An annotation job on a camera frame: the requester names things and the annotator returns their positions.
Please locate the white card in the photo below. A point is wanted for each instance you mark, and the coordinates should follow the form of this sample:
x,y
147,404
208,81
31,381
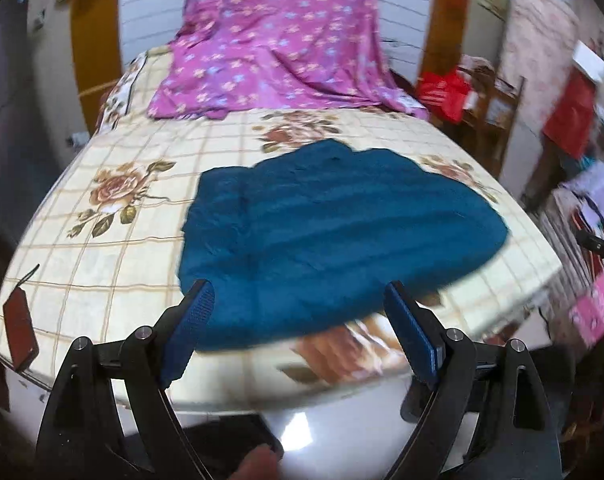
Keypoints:
x,y
589,60

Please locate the patterned cloth pile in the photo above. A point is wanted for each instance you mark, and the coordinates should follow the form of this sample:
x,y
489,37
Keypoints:
x,y
591,210

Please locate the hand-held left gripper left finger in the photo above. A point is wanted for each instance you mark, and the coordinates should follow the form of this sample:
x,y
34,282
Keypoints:
x,y
189,330

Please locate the grey refrigerator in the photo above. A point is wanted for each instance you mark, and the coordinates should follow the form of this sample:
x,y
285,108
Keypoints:
x,y
12,100

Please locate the brown wooden panel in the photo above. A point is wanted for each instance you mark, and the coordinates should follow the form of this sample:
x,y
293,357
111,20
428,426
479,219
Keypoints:
x,y
446,15
97,50

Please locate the red phone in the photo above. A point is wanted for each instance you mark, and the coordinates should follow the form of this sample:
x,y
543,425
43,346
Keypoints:
x,y
19,330

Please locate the person's left hand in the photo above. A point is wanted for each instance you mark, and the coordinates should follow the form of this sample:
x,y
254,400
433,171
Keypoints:
x,y
254,465

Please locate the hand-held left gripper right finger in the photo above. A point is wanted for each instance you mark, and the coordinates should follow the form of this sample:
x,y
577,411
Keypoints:
x,y
414,330

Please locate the framed wall picture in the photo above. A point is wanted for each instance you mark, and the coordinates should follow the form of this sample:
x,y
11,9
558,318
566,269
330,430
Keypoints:
x,y
492,2

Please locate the white slatted headboard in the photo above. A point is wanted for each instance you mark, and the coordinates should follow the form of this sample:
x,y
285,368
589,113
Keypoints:
x,y
147,10

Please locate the wooden shelf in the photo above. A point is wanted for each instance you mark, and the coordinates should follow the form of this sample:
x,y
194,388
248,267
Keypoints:
x,y
501,110

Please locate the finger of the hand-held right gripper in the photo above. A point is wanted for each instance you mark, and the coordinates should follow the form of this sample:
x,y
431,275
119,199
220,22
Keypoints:
x,y
599,246

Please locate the pink floral blanket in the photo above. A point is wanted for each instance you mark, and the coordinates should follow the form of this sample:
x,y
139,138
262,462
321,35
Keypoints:
x,y
282,35

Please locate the red shopping bag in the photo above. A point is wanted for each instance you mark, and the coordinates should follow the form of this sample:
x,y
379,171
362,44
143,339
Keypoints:
x,y
444,95

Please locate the teal puffer jacket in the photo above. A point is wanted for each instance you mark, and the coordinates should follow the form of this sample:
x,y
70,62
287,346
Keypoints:
x,y
332,240

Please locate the floral checked bed sheet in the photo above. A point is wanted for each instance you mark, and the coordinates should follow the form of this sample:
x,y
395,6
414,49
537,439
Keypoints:
x,y
107,280

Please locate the floral curtain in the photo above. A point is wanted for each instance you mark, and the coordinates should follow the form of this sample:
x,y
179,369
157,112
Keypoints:
x,y
536,50

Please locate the red cloth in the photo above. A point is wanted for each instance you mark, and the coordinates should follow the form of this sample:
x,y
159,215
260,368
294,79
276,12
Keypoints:
x,y
571,115

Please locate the white wall socket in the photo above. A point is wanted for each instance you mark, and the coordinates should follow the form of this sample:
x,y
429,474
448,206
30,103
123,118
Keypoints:
x,y
40,20

